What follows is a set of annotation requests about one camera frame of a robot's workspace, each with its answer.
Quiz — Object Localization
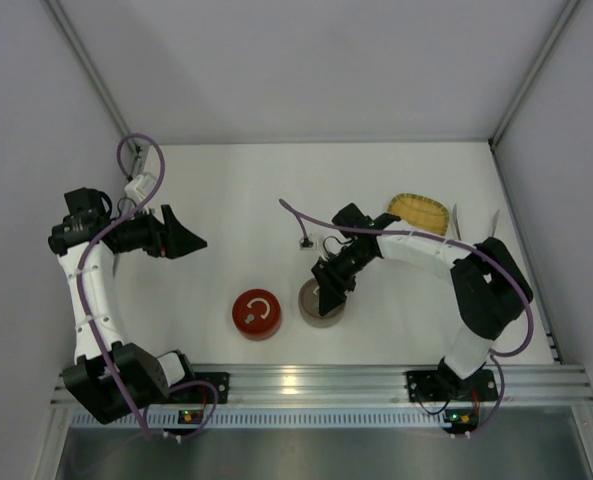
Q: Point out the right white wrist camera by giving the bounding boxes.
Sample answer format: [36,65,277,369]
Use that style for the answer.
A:
[299,235,318,251]

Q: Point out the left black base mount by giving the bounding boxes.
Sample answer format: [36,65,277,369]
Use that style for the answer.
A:
[166,371,230,405]

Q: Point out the metal serving tongs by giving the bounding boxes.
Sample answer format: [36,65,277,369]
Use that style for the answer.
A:
[450,204,501,241]

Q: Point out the slotted cable duct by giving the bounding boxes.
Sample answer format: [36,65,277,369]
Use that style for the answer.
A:
[70,408,477,430]

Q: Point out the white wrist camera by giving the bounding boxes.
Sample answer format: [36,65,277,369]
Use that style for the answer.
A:
[124,172,158,204]
[299,235,318,251]

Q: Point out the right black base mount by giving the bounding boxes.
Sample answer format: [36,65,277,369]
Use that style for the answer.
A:
[404,369,499,405]

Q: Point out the bamboo woven tray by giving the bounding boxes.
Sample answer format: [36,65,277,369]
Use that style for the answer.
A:
[387,193,450,236]

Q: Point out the aluminium mounting rail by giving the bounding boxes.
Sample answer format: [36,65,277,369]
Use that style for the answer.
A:
[50,364,593,407]

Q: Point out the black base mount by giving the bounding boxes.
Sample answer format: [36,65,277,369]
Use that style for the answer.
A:
[404,369,499,405]
[166,371,230,405]

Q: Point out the beige round lid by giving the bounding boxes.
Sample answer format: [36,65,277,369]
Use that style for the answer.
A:
[298,278,319,314]

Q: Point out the red round lid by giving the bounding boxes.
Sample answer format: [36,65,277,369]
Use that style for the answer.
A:
[232,289,282,329]

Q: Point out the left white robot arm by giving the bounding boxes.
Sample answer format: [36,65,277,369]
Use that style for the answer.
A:
[48,188,207,424]

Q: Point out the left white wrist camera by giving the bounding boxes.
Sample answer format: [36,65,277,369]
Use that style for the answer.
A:
[124,172,158,204]

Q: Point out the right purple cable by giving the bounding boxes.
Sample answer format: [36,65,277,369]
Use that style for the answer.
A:
[278,197,535,437]

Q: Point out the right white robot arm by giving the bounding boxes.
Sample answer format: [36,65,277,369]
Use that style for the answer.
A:
[312,203,534,399]

